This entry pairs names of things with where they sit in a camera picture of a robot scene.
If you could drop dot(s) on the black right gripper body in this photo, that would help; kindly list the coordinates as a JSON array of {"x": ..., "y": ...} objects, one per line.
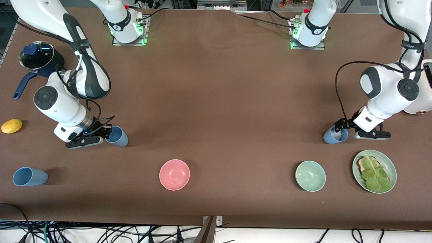
[{"x": 100, "y": 129}]

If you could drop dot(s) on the blue plastic cup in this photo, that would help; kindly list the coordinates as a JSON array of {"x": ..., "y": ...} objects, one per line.
[
  {"x": 330, "y": 138},
  {"x": 33, "y": 177},
  {"x": 119, "y": 138}
]

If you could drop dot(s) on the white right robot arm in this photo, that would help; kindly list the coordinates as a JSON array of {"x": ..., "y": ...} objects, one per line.
[{"x": 64, "y": 104}]

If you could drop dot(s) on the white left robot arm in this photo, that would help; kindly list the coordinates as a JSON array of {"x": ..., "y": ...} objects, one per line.
[{"x": 388, "y": 94}]

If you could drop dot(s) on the white crumpled paper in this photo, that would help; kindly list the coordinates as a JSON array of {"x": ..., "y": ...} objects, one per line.
[{"x": 335, "y": 135}]

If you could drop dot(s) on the toasted bread slice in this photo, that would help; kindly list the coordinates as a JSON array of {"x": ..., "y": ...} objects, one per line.
[{"x": 361, "y": 165}]

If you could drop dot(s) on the pale green plate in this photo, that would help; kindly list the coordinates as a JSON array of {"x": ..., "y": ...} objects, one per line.
[{"x": 388, "y": 160}]

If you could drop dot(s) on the pale green bowl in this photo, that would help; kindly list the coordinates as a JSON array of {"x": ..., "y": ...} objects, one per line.
[{"x": 310, "y": 176}]

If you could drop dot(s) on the green lettuce leaf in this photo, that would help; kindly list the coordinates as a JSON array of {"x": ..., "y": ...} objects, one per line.
[{"x": 376, "y": 177}]

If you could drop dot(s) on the white toaster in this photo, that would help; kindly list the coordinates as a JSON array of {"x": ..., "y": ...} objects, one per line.
[{"x": 422, "y": 109}]

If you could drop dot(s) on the dark blue saucepan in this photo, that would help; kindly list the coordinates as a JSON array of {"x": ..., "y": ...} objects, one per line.
[{"x": 57, "y": 64}]

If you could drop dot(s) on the pink bowl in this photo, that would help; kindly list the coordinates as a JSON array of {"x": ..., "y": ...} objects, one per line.
[{"x": 174, "y": 174}]

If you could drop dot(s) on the yellow lemon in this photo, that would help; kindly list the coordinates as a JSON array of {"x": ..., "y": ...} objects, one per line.
[{"x": 11, "y": 126}]

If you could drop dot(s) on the glass saucepan lid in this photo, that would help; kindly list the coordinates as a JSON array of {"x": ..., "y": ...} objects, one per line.
[{"x": 38, "y": 57}]

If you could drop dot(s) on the brown table mat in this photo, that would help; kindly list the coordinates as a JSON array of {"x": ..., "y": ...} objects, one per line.
[{"x": 216, "y": 202}]

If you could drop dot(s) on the orange artificial flowers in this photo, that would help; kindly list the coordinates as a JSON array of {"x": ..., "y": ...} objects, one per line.
[{"x": 287, "y": 3}]

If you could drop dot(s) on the dark metal bar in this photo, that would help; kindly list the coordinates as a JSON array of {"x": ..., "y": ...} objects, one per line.
[{"x": 206, "y": 233}]

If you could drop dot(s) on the grey power strip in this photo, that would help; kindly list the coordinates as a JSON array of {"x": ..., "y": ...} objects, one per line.
[{"x": 221, "y": 4}]

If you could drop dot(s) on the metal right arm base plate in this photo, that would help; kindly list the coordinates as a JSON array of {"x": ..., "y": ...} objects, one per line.
[{"x": 130, "y": 44}]

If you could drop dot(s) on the metal table bracket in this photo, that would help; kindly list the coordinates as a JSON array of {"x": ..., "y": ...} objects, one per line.
[{"x": 218, "y": 221}]

